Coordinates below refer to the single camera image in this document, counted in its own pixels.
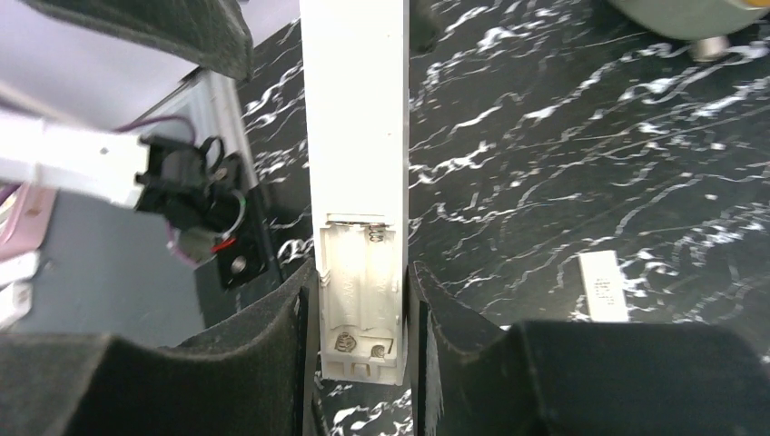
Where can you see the long white rectangular block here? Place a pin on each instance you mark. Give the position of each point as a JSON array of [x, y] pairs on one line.
[[356, 62]]

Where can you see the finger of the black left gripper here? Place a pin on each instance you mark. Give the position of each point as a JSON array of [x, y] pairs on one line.
[[210, 33]]

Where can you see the aluminium frame rail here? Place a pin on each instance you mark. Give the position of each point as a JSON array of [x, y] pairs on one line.
[[198, 114]]

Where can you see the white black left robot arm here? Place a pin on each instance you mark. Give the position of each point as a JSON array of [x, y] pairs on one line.
[[106, 164]]

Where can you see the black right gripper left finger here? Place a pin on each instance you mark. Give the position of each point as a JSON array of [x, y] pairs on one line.
[[251, 374]]

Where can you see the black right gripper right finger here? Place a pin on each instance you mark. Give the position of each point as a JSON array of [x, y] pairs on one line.
[[470, 377]]

